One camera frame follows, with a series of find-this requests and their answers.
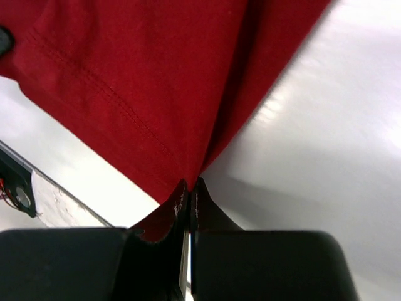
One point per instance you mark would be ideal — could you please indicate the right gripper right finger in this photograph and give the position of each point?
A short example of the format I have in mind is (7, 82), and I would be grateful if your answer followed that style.
(230, 263)

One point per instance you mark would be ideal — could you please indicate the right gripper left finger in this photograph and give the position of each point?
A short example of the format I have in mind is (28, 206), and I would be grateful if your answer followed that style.
(144, 262)

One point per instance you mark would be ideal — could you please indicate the dark red t shirt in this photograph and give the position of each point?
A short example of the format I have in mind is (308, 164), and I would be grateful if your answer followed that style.
(157, 88)

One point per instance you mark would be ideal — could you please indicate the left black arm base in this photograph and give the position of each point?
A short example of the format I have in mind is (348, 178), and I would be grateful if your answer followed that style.
(16, 184)

